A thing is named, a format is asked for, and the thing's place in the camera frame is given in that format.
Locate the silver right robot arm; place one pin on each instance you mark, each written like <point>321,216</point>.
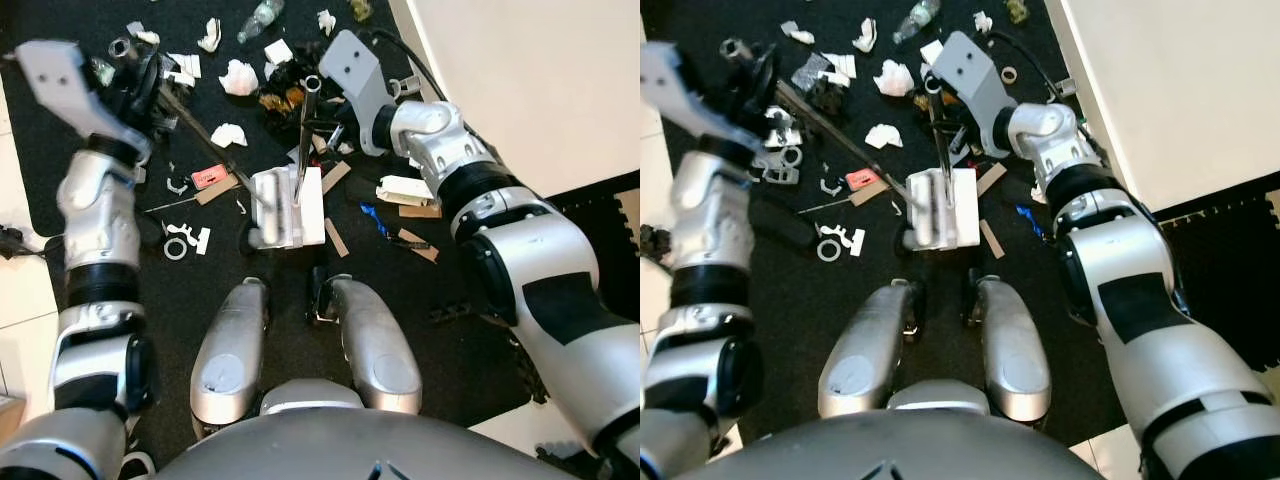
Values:
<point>1130,280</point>
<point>520,270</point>

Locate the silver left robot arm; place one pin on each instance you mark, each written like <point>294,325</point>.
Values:
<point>700,210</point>
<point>95,215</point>

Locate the black foam floor mat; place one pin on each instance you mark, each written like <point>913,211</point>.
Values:
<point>1230,270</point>
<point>625,270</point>

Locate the silver white packet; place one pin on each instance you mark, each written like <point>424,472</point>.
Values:
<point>782,125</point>

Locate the cardboard strip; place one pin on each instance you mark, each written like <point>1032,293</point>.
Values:
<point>991,238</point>
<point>336,176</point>
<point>992,179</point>
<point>872,196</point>
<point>335,238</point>
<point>418,245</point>
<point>218,193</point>

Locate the white silver crumpled wrapper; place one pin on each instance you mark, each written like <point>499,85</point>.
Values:
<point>183,68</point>
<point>835,68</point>

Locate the black and yellow object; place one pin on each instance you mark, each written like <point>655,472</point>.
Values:
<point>285,98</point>

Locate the white crumpled paper ball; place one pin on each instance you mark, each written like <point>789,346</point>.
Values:
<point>228,135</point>
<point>884,135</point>

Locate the flat white paper scrap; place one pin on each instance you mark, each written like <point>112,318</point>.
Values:
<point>797,33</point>
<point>144,34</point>

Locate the large white crumpled tissue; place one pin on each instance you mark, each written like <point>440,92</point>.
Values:
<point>893,78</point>
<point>238,78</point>

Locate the white rectangular packet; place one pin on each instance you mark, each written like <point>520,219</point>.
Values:
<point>405,190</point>

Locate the curled white paper scrap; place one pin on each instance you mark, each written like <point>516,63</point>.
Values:
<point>866,35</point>
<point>210,35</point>

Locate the small blue object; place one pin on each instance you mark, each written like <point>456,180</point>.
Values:
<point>374,220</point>
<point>1030,222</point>

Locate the small white square block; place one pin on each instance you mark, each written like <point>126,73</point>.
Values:
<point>278,52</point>
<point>932,52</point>

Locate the grey hook clip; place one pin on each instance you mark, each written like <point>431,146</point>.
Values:
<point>834,187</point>
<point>180,186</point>

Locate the pink eraser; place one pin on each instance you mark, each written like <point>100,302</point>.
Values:
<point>212,178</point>
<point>863,179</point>

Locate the black carpet mat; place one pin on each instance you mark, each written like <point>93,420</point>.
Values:
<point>60,20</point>
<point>700,15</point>
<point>940,300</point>
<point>290,300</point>

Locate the thin grey stick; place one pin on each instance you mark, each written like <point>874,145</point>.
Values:
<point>170,204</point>
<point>825,205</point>

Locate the small white paper scrap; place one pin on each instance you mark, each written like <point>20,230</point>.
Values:
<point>982,21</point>
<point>327,22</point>

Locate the clear plastic bottle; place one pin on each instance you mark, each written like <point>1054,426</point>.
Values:
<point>260,20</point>
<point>917,20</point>

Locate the olive yellow object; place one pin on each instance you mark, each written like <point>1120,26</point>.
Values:
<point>1017,10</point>
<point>361,9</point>

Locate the silver right robot leg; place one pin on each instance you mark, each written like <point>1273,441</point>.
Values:
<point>375,350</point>
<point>1010,350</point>

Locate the silver robot leg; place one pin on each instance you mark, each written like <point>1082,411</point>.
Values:
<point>1010,350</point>
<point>230,360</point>
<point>860,360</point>
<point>375,350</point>

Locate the silver left robot leg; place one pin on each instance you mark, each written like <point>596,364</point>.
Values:
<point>860,360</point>
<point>230,360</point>

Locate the grey robot torso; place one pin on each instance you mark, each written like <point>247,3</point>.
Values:
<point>370,450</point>
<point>890,450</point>

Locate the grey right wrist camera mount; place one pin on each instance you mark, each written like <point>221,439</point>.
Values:
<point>350,70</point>
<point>965,70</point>

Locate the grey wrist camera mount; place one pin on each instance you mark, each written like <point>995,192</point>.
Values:
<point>60,85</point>
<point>965,70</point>
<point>680,90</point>
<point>350,70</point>

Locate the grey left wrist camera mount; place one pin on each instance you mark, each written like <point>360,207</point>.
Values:
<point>60,85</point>
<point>680,90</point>

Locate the grey plastic bracket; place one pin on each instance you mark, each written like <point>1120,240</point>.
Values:
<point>1062,88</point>
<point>406,90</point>

